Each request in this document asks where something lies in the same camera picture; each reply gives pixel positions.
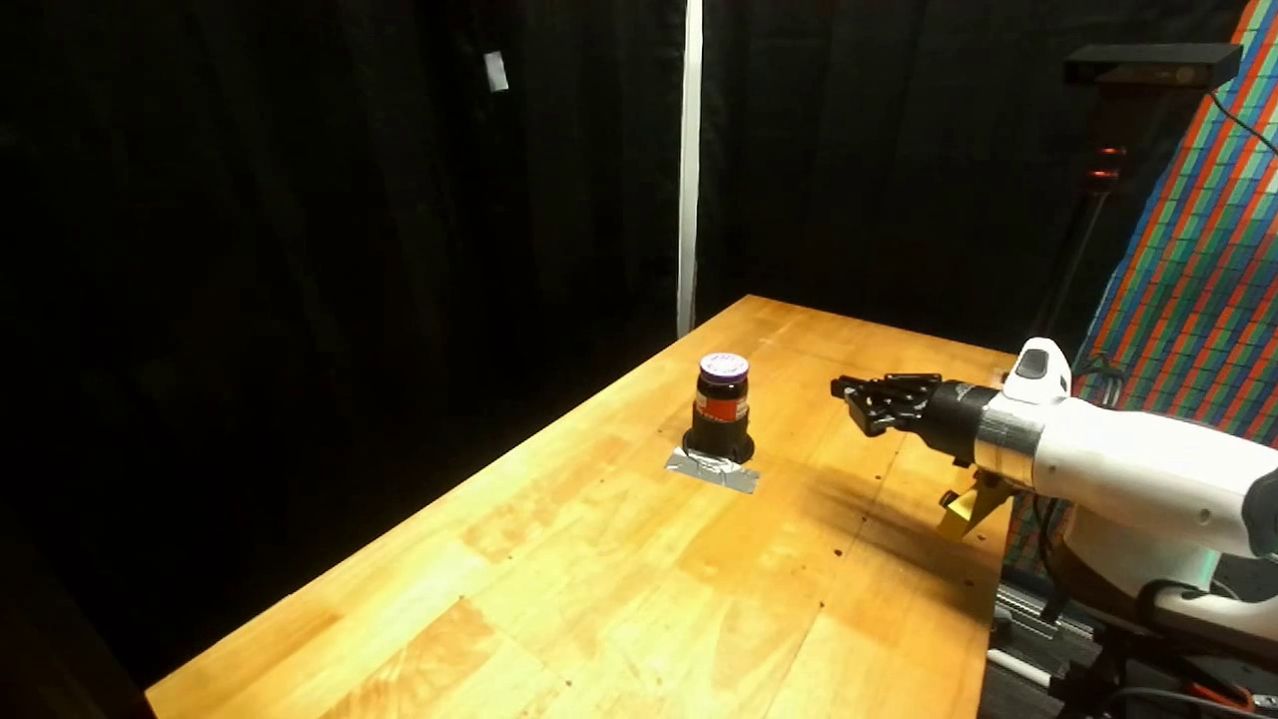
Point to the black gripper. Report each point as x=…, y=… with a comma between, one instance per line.
x=955, y=417

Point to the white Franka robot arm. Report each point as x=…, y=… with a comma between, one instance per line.
x=1142, y=466

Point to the dark red-banded cylinder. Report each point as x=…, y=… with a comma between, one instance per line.
x=724, y=386

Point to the white vertical pole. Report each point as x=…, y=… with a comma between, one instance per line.
x=688, y=160

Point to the colourful striped panel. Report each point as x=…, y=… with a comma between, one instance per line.
x=1198, y=264

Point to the black equipment pile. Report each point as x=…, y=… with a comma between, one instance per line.
x=1131, y=652

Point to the small grey wall tag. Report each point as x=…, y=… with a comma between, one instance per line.
x=498, y=68

